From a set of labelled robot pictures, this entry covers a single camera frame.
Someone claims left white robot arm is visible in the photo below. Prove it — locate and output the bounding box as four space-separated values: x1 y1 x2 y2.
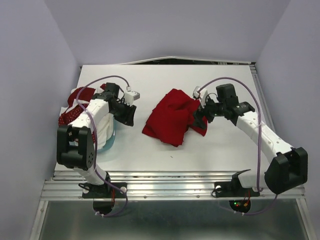
56 82 140 197

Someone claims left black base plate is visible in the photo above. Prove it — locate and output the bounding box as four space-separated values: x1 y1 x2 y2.
78 182 125 199

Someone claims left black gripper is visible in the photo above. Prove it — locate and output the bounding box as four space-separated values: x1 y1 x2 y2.
109 99 136 127

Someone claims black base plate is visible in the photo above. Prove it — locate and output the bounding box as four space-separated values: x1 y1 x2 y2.
211 181 260 198
78 182 125 199

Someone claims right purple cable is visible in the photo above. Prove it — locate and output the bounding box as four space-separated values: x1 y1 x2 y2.
193 76 278 217

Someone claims teal plastic basket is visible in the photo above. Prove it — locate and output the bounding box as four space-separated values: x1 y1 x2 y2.
96 118 116 152

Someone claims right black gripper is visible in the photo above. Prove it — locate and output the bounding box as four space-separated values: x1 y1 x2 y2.
191 95 227 130

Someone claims plain red skirt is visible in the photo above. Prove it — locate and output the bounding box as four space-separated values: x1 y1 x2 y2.
142 88 207 147

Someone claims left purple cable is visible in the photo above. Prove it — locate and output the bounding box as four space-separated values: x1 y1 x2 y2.
76 75 133 218

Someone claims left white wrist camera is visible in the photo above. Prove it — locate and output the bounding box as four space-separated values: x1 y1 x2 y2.
124 91 140 106

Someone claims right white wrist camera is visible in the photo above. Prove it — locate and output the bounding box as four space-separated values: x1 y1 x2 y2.
192 86 208 108

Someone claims purple cable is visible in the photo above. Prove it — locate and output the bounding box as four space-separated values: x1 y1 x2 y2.
76 75 133 218
193 76 278 217

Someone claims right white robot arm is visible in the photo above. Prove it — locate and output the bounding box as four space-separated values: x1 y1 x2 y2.
192 83 308 195

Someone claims aluminium frame rail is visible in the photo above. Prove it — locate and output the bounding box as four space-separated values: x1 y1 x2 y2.
27 64 320 240

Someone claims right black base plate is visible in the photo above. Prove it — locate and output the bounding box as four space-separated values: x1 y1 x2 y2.
211 181 260 198

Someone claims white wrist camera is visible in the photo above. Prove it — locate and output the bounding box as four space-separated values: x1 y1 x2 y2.
192 86 208 108
124 91 140 106

